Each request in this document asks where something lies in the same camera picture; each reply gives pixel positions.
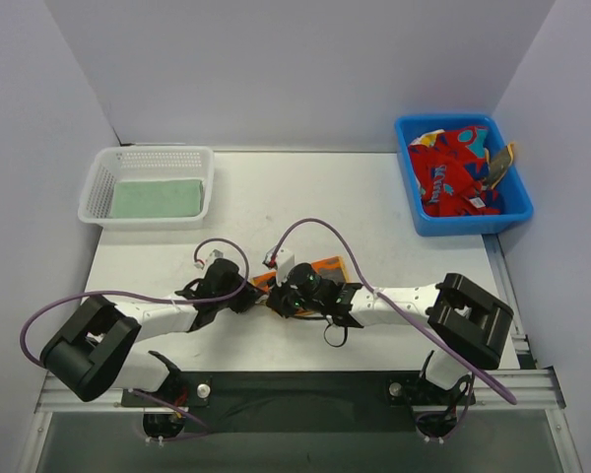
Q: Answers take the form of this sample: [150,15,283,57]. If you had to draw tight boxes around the orange towel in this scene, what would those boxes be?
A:
[250,255,350,292]

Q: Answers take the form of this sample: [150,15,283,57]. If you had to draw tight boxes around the green panda towel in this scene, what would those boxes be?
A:
[109,179,203,219]

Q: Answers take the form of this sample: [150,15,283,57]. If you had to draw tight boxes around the red blue towel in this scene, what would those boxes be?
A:
[408,125,504,218]

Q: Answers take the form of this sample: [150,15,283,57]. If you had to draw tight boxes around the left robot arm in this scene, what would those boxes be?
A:
[40,258,264,405]

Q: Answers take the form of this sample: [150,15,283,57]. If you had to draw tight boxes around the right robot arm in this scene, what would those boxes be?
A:
[267,264,517,405]

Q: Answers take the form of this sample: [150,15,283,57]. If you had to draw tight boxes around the black base mat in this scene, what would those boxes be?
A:
[121,371,476,437]

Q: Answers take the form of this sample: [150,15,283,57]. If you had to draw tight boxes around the white perforated plastic basket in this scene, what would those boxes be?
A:
[78,145,215,232]

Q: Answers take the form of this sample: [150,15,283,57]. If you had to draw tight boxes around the blue plastic bin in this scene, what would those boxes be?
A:
[394,112,534,237]

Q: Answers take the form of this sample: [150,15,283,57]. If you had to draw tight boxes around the grey orange-edged towel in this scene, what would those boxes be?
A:
[483,142,516,189]

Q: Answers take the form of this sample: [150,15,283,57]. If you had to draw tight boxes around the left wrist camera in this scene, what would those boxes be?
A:
[194,249,224,270]

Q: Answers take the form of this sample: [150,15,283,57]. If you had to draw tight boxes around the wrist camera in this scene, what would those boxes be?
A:
[194,249,224,270]
[263,247,322,297]

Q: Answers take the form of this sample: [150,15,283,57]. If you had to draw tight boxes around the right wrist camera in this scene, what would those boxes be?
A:
[263,247,322,297]

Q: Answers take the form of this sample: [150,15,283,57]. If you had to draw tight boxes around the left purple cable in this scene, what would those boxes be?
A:
[19,238,251,438]

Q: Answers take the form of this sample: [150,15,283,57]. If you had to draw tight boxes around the purple cable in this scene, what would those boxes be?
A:
[263,218,518,439]
[19,238,251,438]

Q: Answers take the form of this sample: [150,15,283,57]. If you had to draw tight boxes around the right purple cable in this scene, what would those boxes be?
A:
[263,218,518,439]

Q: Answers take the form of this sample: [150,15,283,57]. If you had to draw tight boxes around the aluminium front rail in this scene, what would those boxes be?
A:
[20,370,582,472]

